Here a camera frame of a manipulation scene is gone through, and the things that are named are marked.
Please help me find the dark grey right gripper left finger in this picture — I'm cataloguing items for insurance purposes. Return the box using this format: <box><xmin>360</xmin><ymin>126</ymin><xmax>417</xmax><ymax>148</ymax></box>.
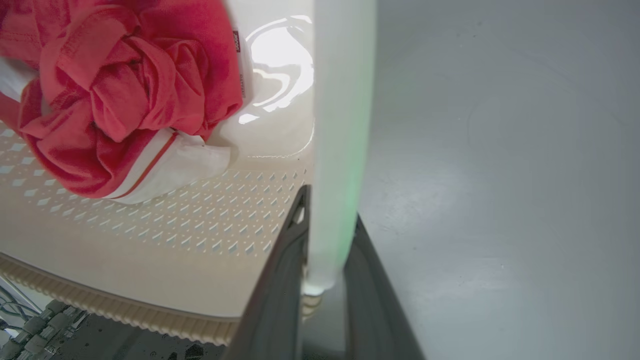
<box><xmin>223</xmin><ymin>184</ymin><xmax>312</xmax><ymax>360</ymax></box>

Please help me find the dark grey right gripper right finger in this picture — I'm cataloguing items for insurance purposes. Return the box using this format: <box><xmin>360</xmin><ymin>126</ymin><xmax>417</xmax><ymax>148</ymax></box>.
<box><xmin>343</xmin><ymin>215</ymin><xmax>427</xmax><ymax>360</ymax></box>

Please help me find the white perforated plastic laundry basket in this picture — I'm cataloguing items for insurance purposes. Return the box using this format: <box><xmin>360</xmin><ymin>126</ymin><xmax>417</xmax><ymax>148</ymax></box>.
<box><xmin>0</xmin><ymin>0</ymin><xmax>378</xmax><ymax>347</ymax></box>

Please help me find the red and white garment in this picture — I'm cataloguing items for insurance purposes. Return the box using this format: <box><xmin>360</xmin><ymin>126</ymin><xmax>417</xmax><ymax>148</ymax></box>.
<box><xmin>0</xmin><ymin>0</ymin><xmax>244</xmax><ymax>205</ymax></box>

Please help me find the grey robot base with cables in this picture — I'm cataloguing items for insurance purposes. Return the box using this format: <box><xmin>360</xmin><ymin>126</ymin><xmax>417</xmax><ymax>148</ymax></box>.
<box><xmin>0</xmin><ymin>276</ymin><xmax>236</xmax><ymax>360</ymax></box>

